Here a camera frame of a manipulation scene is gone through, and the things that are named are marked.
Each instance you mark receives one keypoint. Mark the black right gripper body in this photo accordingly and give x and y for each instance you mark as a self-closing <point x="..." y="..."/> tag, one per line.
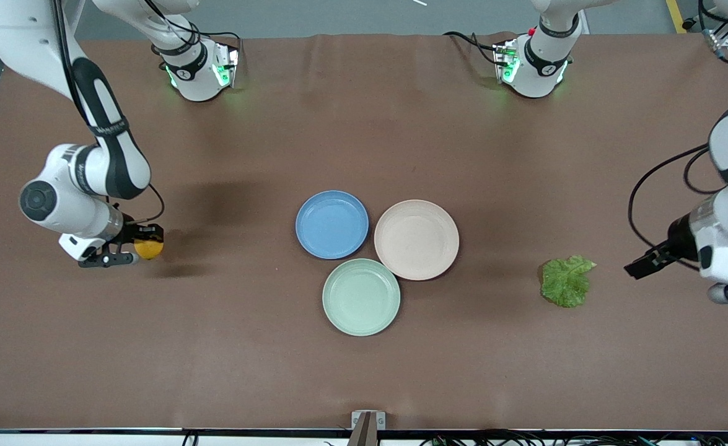
<point x="131" y="233"/>

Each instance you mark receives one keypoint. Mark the silver connector block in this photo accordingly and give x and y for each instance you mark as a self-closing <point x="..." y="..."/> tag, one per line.
<point x="715" y="42"/>

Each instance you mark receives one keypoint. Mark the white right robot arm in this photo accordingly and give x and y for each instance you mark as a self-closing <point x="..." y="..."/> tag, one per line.
<point x="60" y="204"/>

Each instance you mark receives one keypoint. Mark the blue round plate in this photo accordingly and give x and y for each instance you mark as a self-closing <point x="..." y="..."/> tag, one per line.
<point x="331" y="224"/>

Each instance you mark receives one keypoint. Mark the yellow lemon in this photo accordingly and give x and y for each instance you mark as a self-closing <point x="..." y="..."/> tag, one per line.
<point x="150" y="250"/>

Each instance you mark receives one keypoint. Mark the green round plate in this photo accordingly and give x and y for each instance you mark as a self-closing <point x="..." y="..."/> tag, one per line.
<point x="361" y="297"/>

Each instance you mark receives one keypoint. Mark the green lettuce leaf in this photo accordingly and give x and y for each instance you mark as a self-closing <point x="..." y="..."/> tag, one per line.
<point x="565" y="282"/>

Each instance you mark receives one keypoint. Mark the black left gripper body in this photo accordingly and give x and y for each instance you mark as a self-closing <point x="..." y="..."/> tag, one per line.
<point x="677" y="242"/>

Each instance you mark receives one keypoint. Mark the grey metal camera bracket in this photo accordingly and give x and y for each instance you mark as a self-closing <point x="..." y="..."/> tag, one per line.
<point x="368" y="427"/>

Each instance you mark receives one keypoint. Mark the pink round plate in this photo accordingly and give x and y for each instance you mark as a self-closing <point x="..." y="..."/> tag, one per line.
<point x="416" y="240"/>

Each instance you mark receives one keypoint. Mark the brown table cloth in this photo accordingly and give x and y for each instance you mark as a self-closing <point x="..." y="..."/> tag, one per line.
<point x="277" y="371"/>

